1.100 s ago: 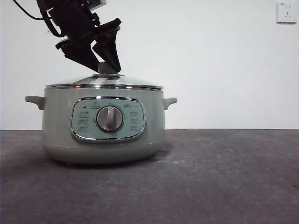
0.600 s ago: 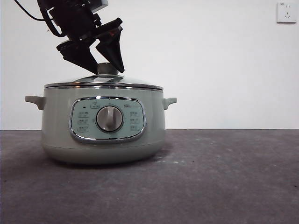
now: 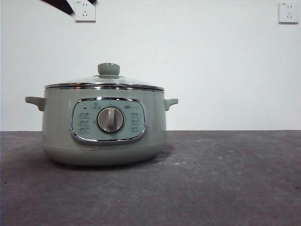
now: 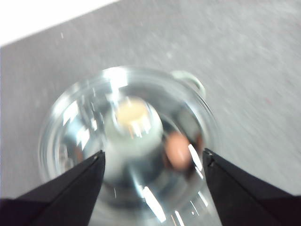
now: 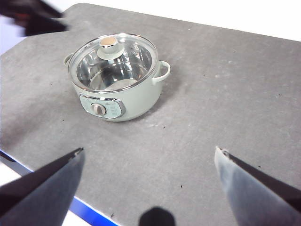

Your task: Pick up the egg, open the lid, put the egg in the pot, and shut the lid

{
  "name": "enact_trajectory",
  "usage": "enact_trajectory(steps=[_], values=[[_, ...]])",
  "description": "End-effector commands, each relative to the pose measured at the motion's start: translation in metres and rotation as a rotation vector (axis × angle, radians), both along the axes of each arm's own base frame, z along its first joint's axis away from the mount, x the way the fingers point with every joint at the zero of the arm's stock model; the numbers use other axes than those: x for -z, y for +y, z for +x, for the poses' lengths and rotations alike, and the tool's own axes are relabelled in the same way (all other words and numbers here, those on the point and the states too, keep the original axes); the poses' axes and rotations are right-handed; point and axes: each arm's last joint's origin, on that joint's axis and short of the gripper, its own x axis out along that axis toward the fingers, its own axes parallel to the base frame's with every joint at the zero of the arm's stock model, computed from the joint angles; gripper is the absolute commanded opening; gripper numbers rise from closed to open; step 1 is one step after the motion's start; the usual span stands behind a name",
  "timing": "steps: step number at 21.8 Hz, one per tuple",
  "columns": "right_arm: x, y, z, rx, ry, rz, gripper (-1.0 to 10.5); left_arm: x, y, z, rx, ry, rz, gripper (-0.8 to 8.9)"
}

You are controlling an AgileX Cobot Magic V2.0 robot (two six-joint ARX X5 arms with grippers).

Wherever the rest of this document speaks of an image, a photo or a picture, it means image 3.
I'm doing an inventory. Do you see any glass lid with green knob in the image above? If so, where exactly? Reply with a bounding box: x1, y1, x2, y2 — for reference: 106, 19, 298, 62
44, 62, 165, 91

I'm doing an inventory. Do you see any pale green electric pot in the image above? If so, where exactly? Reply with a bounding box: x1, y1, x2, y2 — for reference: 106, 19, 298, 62
24, 87, 179, 168

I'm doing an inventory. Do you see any white wall socket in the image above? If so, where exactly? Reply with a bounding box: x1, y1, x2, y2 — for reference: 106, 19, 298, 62
75, 0, 97, 24
278, 2, 300, 24

